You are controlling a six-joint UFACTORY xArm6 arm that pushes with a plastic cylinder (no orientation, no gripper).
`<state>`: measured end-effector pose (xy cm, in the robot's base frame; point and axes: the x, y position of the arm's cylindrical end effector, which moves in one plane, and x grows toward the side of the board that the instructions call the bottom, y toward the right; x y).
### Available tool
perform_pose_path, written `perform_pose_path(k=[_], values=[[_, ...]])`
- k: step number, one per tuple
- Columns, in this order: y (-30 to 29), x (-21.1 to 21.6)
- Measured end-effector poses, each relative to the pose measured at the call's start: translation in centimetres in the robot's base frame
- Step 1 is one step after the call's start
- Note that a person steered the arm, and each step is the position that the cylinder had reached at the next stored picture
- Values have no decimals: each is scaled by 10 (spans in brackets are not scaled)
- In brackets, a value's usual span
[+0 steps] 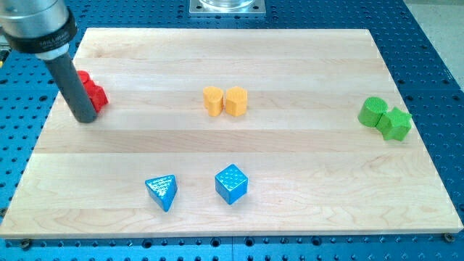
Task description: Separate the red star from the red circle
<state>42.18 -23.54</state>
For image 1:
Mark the red star block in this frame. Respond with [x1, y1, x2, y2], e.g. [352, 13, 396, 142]
[83, 80, 109, 113]

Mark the red circle block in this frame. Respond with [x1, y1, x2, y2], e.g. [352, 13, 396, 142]
[77, 70, 91, 85]

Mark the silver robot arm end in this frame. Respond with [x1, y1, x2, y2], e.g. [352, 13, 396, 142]
[1, 0, 78, 60]

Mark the green circle block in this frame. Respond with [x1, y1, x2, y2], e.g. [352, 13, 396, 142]
[357, 96, 388, 128]

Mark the green star block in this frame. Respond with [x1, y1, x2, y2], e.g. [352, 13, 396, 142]
[376, 107, 412, 141]

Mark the light wooden board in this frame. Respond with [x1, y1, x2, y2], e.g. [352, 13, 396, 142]
[1, 28, 463, 239]

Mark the yellow hexagon block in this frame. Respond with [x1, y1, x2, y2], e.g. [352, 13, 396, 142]
[225, 86, 248, 117]

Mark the yellow heart block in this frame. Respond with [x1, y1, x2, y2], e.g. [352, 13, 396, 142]
[203, 86, 224, 117]

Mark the blue cube block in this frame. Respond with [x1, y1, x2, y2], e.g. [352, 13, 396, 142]
[215, 164, 249, 204]

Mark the blue triangle block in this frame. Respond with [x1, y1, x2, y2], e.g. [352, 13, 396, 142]
[145, 175, 178, 212]

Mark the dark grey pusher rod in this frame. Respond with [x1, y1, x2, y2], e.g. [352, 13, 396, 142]
[44, 52, 97, 123]

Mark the left board clamp screw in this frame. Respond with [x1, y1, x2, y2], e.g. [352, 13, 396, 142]
[18, 239, 33, 251]

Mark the board clamp screw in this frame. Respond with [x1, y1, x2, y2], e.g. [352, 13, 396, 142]
[18, 239, 33, 251]
[442, 233, 455, 243]

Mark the right board clamp screw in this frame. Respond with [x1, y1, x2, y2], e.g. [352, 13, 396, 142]
[442, 233, 455, 243]

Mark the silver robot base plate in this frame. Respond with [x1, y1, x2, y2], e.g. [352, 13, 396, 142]
[188, 0, 266, 17]

